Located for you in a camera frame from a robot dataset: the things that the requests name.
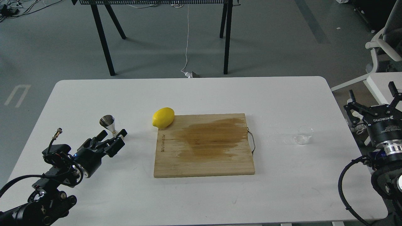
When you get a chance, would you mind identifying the black metal table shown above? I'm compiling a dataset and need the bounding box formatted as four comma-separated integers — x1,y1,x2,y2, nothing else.
69,0,240,77

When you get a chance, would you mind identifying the small clear glass cup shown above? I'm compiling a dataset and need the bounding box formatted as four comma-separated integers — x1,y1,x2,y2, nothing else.
293,125,314,145

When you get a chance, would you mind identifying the yellow lemon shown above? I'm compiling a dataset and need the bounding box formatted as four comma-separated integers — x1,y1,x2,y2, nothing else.
152,107,175,129

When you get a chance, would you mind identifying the steel double jigger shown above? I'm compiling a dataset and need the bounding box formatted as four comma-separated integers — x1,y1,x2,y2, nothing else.
99,115,117,137

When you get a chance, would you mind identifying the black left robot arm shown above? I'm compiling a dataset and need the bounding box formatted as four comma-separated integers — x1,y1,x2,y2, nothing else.
0,128,127,226

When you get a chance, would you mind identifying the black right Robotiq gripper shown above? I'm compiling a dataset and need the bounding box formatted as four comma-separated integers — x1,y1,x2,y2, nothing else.
344,81,402,149

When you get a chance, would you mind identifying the white cable with plug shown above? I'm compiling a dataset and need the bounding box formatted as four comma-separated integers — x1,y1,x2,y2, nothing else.
180,4,200,78

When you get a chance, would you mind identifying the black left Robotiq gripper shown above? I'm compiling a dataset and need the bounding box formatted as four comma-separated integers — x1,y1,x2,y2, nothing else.
74,129,128,178

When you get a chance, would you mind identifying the wooden cutting board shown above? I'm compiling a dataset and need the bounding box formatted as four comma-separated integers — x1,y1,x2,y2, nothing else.
153,113,255,178

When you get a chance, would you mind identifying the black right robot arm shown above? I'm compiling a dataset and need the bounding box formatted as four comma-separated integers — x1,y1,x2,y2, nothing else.
338,81,402,226

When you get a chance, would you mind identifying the white side table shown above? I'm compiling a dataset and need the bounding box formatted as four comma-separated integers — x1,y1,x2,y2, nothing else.
364,72,402,104

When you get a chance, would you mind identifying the white office chair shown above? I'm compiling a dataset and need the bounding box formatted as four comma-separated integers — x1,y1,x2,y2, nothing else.
331,0,401,91

